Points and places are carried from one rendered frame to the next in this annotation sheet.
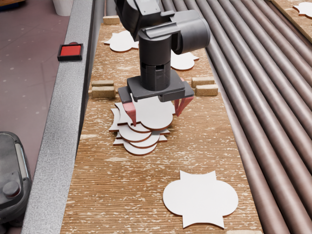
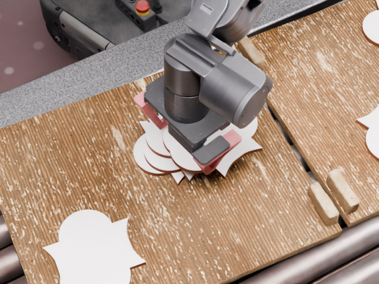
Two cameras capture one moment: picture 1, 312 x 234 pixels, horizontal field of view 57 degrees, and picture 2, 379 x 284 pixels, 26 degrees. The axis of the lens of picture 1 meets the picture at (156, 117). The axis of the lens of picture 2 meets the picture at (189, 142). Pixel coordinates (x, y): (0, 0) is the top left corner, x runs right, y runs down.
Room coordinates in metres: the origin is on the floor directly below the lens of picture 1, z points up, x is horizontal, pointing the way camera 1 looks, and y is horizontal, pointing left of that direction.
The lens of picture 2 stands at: (0.22, -0.56, 1.92)
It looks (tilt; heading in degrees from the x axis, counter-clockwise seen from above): 57 degrees down; 67
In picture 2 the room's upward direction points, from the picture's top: straight up
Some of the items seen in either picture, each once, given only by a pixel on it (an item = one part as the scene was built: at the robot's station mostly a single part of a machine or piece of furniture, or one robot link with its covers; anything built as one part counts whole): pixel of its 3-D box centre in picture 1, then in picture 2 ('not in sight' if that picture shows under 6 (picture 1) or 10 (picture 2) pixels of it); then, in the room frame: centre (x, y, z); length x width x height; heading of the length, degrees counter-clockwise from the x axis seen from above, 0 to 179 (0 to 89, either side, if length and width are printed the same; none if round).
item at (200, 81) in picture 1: (202, 82); (342, 191); (0.63, -0.13, 0.95); 0.06 x 0.02 x 0.03; 93
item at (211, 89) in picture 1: (206, 90); (322, 203); (0.60, -0.13, 0.95); 0.06 x 0.02 x 0.03; 92
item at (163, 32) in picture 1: (158, 44); (192, 67); (0.46, 0.00, 1.16); 0.07 x 0.06 x 0.07; 117
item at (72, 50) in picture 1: (71, 52); not in sight; (0.83, 0.28, 0.92); 0.06 x 0.06 x 0.01; 7
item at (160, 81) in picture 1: (155, 74); (187, 96); (0.45, 0.00, 1.10); 0.10 x 0.07 x 0.07; 108
